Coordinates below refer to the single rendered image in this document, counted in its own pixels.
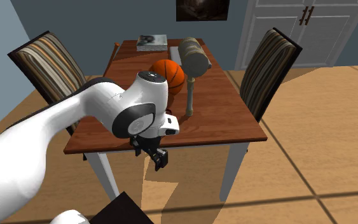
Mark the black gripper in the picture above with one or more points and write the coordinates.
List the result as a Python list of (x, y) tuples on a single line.
[(147, 142)]

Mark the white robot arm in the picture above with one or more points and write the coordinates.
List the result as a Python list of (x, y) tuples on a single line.
[(82, 105)]

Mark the dark robot stand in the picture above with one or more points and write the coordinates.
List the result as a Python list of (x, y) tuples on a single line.
[(123, 211)]

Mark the wooden table with white legs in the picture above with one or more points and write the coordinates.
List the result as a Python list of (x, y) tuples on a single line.
[(219, 111)]

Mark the orange basketball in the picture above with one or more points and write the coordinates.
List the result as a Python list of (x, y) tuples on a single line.
[(172, 74)]

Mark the large tan wooden mallet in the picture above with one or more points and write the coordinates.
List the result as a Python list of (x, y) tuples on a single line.
[(193, 59)]

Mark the grey book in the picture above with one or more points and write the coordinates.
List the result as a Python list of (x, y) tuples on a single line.
[(152, 42)]

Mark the striped upholstered chair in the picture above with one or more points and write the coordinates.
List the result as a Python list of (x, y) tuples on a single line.
[(48, 62), (268, 68)]

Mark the white cabinet with double doors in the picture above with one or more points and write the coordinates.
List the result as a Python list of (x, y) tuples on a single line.
[(305, 37)]

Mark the dark wall picture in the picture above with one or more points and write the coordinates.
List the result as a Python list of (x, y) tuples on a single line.
[(202, 9)]

